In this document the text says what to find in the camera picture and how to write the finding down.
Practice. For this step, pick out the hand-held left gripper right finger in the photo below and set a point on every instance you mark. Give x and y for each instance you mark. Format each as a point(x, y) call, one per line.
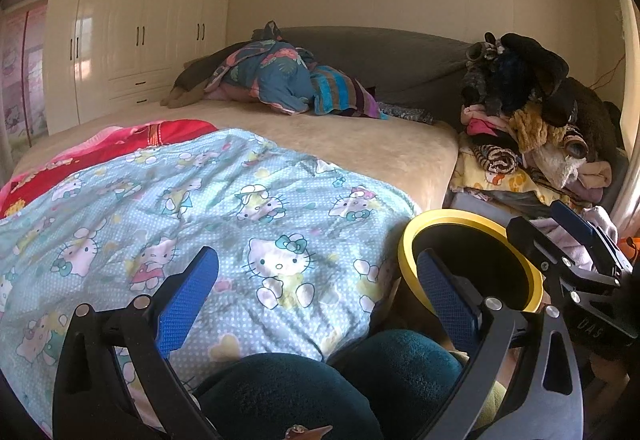
point(447, 302)

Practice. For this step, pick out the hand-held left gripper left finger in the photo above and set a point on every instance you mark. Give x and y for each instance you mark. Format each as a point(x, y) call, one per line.
point(187, 302)

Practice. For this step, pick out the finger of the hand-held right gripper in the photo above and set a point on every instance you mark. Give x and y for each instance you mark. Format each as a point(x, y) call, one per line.
point(572, 217)
point(537, 247)

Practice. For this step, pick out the yellow-rimmed black bin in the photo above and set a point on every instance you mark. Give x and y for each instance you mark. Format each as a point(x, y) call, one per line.
point(480, 265)

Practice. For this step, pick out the pale pink cloth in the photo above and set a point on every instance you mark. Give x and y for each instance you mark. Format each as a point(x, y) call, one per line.
point(565, 240)

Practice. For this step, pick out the yellow cartoon blanket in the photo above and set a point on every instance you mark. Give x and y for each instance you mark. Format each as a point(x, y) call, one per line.
point(510, 185)

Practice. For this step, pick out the grey storage ottoman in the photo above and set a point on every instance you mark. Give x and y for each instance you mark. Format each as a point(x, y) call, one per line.
point(480, 206)

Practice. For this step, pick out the zebra striped cloth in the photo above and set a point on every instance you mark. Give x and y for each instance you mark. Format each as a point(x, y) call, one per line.
point(495, 159)

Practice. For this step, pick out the yellow knitted garment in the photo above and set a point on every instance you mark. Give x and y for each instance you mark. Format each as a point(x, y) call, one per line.
point(535, 127)

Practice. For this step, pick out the brown fuzzy blanket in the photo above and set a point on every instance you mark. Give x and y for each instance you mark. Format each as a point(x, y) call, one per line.
point(595, 119)

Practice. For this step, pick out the light blue cartoon blanket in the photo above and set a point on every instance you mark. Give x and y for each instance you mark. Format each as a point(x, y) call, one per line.
point(175, 200)

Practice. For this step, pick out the pink clothing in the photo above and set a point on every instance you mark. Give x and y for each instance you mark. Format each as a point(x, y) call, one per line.
point(485, 119)

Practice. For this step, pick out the person's legs in teal pants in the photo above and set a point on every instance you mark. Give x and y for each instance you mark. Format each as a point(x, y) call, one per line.
point(300, 385)

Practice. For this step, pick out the red blanket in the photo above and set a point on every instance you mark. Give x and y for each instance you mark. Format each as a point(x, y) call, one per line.
point(115, 137)

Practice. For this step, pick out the dark patterned cloth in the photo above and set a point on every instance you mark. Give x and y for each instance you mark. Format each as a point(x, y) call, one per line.
point(407, 113)

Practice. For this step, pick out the beige bed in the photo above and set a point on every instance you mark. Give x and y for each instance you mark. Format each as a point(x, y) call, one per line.
point(325, 139)

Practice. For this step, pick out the brown cloth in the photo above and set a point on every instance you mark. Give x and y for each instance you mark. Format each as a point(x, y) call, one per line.
point(192, 82)

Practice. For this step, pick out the striped blanket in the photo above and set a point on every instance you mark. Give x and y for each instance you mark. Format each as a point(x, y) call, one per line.
point(345, 94)

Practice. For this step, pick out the grey headboard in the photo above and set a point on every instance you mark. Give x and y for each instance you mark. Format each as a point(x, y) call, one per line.
point(390, 64)

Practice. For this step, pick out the blue floral quilt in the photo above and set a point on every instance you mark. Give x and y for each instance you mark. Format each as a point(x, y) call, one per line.
point(275, 74)

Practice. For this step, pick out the pink cartoon door curtain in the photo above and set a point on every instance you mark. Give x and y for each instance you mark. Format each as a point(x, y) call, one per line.
point(20, 79)

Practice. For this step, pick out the white wardrobe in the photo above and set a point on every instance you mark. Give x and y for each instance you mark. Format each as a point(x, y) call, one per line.
point(140, 19)

